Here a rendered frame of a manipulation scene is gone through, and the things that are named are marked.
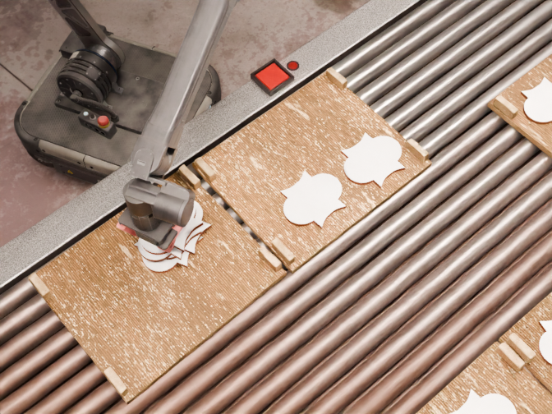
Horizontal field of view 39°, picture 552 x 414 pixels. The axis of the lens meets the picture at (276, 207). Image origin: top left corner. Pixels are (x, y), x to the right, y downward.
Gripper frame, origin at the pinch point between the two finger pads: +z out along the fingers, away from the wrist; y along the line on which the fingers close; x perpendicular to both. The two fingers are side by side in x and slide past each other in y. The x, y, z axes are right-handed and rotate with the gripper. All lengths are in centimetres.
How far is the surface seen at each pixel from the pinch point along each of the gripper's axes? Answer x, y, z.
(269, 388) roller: -14.3, 34.8, 6.7
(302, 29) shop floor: 146, -42, 95
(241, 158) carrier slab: 28.3, 4.1, 4.0
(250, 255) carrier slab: 8.3, 17.8, 4.5
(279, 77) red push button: 53, 0, 4
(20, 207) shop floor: 25, -93, 97
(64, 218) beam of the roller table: -2.4, -23.4, 6.4
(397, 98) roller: 62, 28, 6
